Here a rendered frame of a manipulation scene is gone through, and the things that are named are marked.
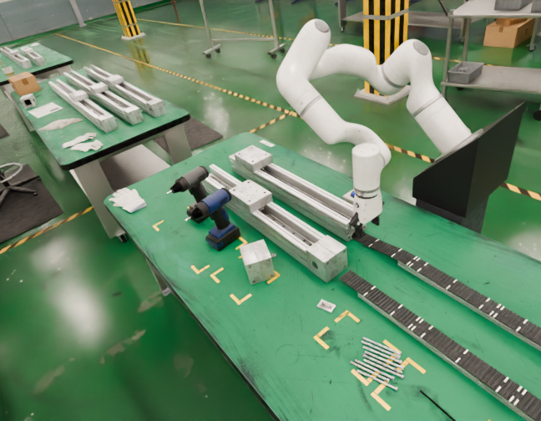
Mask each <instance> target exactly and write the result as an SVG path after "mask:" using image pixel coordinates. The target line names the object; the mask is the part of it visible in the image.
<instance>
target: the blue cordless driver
mask: <svg viewBox="0 0 541 421"><path fill-rule="evenodd" d="M230 200H231V193H230V191H229V190H228V189H226V188H225V187H222V188H221V189H218V190H217V191H215V192H214V193H212V194H211V195H209V196H207V197H205V198H204V199H203V200H201V201H200V202H199V203H197V204H196V205H195V208H194V209H193V210H192V211H191V212H190V217H189V218H187V219H186V220H185V221H187V220H189V219H190V218H191V219H192V220H196V219H199V218H205V217H206V216H207V215H209V216H210V219H211V220H213V221H214V222H215V225H216V226H215V227H214V228H212V229H211V230H209V235H207V236H206V238H205V239H206V242H208V245H209V246H211V247H213V248H214V249H216V250H217V251H222V250H223V249H224V248H226V247H227V246H228V245H229V244H230V243H232V242H233V241H235V240H236V239H238V238H239V237H240V229H239V227H238V226H236V225H235V224H233V223H231V222H230V221H229V216H228V214H227V212H226V210H225V208H224V206H223V205H225V204H226V203H228V202H229V201H230Z"/></svg>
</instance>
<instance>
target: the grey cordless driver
mask: <svg viewBox="0 0 541 421"><path fill-rule="evenodd" d="M208 177H209V171H208V170H207V168H206V167H205V166H203V165H201V166H198V167H197V168H195V169H193V170H192V171H190V172H188V173H187V174H185V175H183V176H181V177H180V178H179V179H177V180H176V181H175V183H174V184H173V185H172V186H171V187H170V191H169V192H168V193H166V195H168V194H169V193H170V192H172V193H174V194H175V193H178V192H185V191H186V190H189V192H190V194H191V195H193V196H194V198H195V200H196V201H195V202H194V203H192V204H190V205H189V209H188V210H187V211H186V214H187V216H188V217H190V212H191V211H192V210H193V209H194V208H195V205H196V204H197V203H199V202H200V201H201V200H203V199H204V198H205V197H207V191H206V189H205V187H204V185H203V183H202V182H201V181H203V180H205V179H206V178H208ZM208 217H210V216H209V215H207V216H206V217H205V218H199V219H196V220H192V219H191V218H190V219H191V220H192V221H194V222H196V223H198V224H199V223H200V222H202V221H204V220H205V219H207V218H208Z"/></svg>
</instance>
